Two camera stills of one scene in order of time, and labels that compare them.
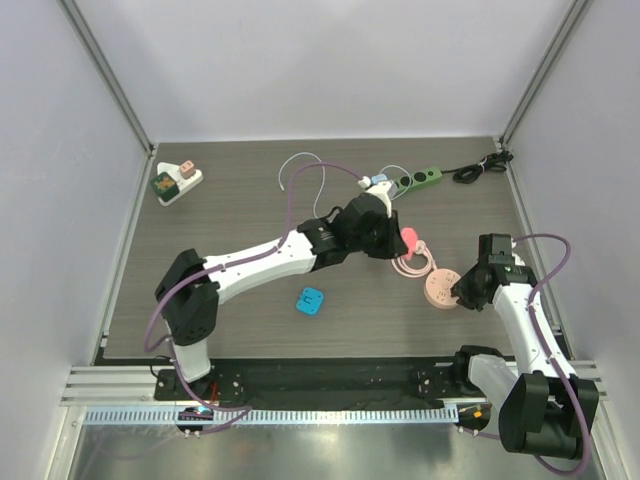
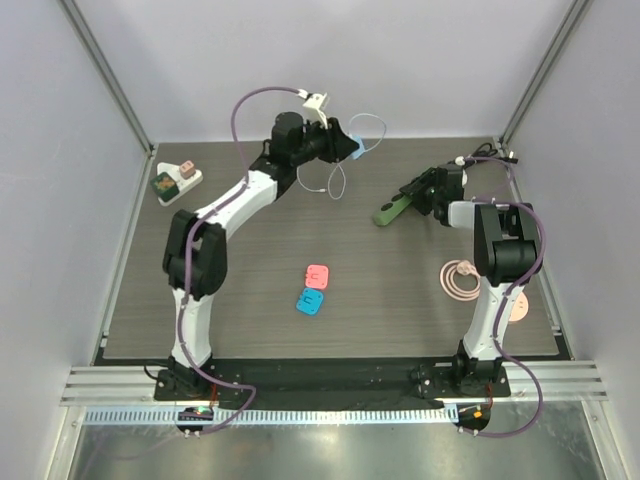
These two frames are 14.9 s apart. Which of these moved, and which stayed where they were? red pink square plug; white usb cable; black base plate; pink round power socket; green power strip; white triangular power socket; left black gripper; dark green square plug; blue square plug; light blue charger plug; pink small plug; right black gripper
Moved: green power strip; pink round power socket; white usb cable; light blue charger plug; red pink square plug; right black gripper; left black gripper
Stayed: white triangular power socket; dark green square plug; pink small plug; black base plate; blue square plug
